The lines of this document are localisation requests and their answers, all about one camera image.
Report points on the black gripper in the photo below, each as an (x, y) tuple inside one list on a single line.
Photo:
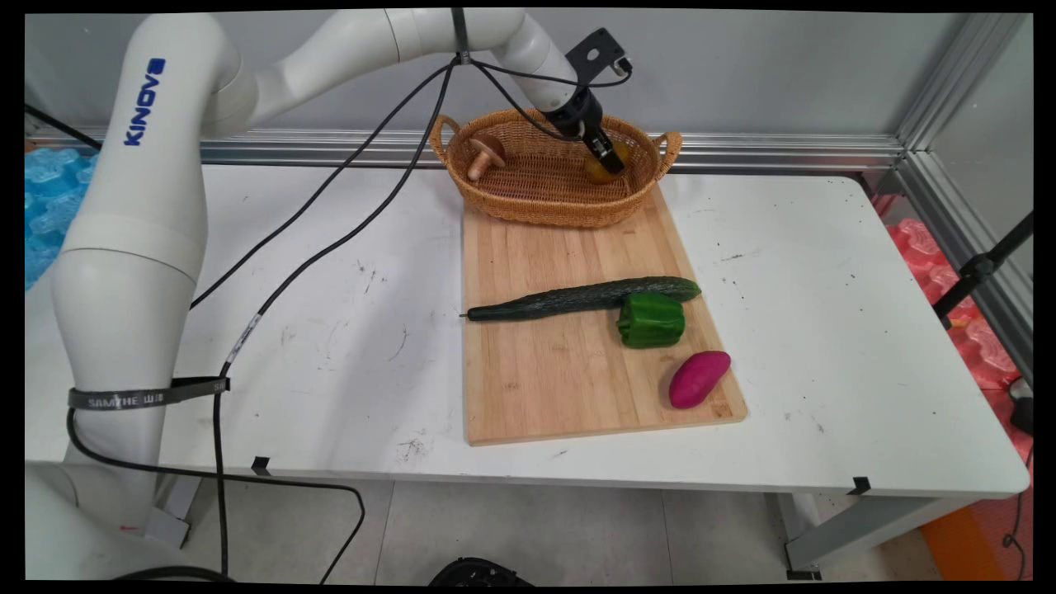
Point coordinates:
[(577, 111)]

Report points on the yellow round fruit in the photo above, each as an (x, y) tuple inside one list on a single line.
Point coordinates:
[(606, 171)]

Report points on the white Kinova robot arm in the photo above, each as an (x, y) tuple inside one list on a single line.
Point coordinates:
[(132, 247)]

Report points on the woven wicker basket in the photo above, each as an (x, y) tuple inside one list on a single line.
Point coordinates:
[(544, 194)]

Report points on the brown toy mushroom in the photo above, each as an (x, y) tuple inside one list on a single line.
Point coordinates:
[(485, 155)]

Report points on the long dark green cucumber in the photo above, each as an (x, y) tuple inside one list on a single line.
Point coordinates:
[(569, 298)]

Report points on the green bell pepper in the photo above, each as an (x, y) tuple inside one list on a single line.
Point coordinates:
[(652, 320)]

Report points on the wooden cutting board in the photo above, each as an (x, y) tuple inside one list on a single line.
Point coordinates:
[(569, 371)]

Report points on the purple sweet potato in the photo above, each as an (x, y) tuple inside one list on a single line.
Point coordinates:
[(698, 379)]

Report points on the red foam mat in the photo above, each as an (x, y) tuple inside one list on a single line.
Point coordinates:
[(957, 305)]

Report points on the black tripod stand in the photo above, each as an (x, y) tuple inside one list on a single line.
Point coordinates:
[(982, 268)]

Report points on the black tape piece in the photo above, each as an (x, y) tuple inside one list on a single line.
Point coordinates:
[(261, 466), (860, 486)]

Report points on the black round floor object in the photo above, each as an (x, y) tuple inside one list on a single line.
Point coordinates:
[(483, 572)]

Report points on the grey table leg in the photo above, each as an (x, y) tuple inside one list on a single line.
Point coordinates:
[(866, 528)]

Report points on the small black device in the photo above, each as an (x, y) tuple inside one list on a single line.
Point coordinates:
[(1021, 406)]

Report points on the blue foam mat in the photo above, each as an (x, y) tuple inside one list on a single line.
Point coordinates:
[(54, 206)]

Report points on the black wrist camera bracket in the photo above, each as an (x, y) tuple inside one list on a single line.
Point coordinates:
[(596, 54)]

